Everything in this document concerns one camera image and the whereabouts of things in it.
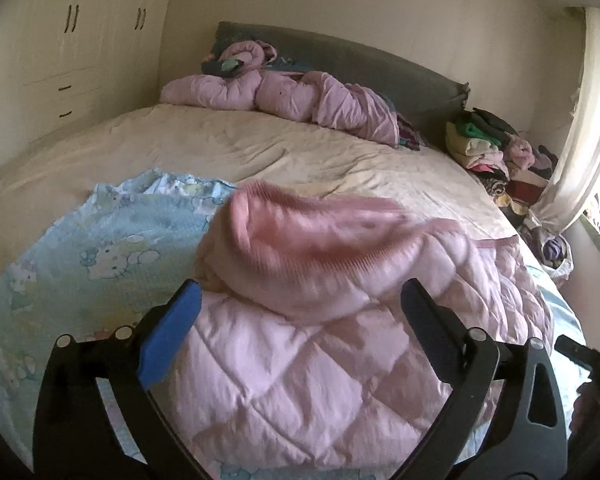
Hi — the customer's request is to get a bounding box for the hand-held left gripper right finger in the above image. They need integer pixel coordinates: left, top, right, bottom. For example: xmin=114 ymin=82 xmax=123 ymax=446
xmin=400 ymin=278 xmax=567 ymax=480

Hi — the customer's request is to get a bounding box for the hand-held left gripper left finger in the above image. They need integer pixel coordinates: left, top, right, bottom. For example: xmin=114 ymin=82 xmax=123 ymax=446
xmin=32 ymin=279 xmax=203 ymax=480

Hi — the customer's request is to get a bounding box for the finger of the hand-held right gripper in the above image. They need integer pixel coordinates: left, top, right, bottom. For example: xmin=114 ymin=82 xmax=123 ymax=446
xmin=555 ymin=335 xmax=600 ymax=391

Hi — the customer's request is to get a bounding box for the pink quilted jacket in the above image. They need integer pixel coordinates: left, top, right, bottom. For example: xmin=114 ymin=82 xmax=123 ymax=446
xmin=172 ymin=178 xmax=556 ymax=468

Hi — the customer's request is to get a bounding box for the pile of folded clothes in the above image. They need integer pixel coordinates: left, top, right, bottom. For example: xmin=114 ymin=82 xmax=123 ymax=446
xmin=444 ymin=107 xmax=562 ymax=233

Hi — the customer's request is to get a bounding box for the plastic bag with purple cloth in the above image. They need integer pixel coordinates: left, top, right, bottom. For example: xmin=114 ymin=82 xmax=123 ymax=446
xmin=526 ymin=209 xmax=575 ymax=282

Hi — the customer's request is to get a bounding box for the multicoloured cloth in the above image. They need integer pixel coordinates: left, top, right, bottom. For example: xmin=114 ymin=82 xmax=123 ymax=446
xmin=395 ymin=114 xmax=432 ymax=152

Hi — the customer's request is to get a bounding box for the bed with beige sheet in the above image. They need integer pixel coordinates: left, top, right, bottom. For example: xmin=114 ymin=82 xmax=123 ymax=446
xmin=0 ymin=104 xmax=551 ymax=306

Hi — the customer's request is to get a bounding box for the cream curtain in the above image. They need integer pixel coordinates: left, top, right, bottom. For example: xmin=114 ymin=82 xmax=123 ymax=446
xmin=529 ymin=6 xmax=600 ymax=235

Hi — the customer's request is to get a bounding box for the pink crumpled comforter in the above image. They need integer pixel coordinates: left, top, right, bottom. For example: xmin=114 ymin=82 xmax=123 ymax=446
xmin=159 ymin=40 xmax=402 ymax=149

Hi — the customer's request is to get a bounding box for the grey padded headboard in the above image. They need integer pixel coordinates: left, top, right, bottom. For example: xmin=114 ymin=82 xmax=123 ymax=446
xmin=214 ymin=21 xmax=472 ymax=135

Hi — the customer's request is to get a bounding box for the dark teal cloth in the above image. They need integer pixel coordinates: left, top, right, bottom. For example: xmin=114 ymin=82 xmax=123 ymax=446
xmin=202 ymin=57 xmax=247 ymax=80

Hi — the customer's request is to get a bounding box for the cream wardrobe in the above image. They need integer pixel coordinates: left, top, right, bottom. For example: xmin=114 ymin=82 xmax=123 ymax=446
xmin=0 ymin=0 xmax=182 ymax=186

